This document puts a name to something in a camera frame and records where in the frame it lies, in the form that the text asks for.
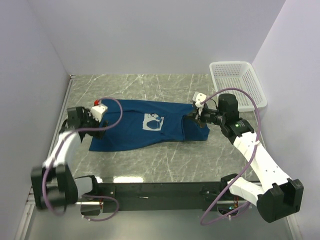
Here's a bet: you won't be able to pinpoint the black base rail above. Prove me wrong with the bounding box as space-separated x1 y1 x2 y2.
79 182 251 216

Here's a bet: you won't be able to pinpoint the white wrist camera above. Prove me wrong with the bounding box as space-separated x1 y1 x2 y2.
89 99 108 122
192 91 207 116

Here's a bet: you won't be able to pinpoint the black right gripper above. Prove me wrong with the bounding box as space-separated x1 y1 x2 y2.
185 103 226 128

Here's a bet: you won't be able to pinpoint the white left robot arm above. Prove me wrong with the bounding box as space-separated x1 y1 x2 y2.
30 104 108 210

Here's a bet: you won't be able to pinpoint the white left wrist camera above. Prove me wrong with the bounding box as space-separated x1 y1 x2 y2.
89 99 108 122

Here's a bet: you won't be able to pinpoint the white plastic basket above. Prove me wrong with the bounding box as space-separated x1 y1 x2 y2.
209 61 268 109

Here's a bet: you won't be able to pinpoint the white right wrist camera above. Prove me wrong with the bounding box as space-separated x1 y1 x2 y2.
192 91 207 116

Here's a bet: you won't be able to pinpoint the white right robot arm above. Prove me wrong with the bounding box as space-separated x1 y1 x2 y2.
187 92 304 223

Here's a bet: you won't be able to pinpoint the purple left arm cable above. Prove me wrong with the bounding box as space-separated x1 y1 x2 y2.
41 97 123 223

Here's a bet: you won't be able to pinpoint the blue t shirt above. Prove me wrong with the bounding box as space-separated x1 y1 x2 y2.
89 99 210 152

